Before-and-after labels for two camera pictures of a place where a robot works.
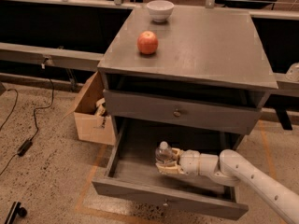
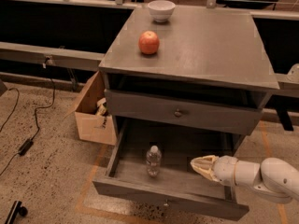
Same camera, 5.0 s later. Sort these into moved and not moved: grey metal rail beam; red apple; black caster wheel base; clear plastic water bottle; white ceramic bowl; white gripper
Moved: clear plastic water bottle; white gripper
Not moved: black caster wheel base; red apple; grey metal rail beam; white ceramic bowl
